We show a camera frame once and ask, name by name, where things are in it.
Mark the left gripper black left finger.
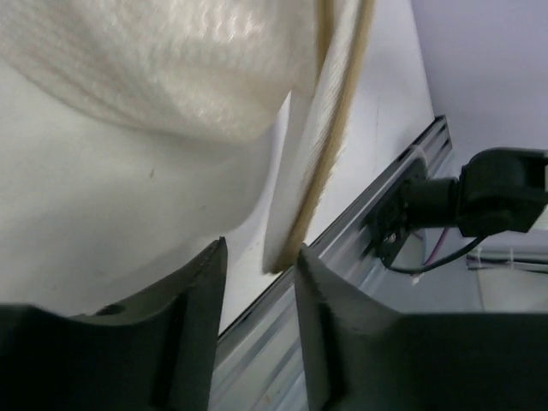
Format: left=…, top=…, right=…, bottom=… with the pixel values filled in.
left=1, top=239, right=227, bottom=410

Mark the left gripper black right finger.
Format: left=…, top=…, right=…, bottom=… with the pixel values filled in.
left=295, top=248, right=547, bottom=410

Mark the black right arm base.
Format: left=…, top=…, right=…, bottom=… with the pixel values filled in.
left=365, top=180, right=410, bottom=266

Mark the aluminium rail frame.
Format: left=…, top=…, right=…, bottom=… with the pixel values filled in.
left=209, top=114, right=548, bottom=411

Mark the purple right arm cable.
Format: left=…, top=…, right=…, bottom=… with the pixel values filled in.
left=423, top=226, right=451, bottom=266

